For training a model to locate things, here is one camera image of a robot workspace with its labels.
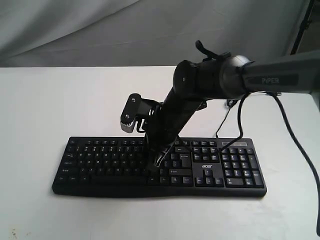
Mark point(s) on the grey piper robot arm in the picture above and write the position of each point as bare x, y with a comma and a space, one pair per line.
224, 76

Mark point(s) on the black backdrop stand pole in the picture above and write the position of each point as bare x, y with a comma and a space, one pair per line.
302, 24

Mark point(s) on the black acer keyboard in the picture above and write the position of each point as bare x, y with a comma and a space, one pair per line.
116, 167

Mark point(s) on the white backdrop cloth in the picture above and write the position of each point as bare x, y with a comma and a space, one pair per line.
90, 33

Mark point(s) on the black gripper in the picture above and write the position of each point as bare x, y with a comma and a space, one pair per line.
165, 125

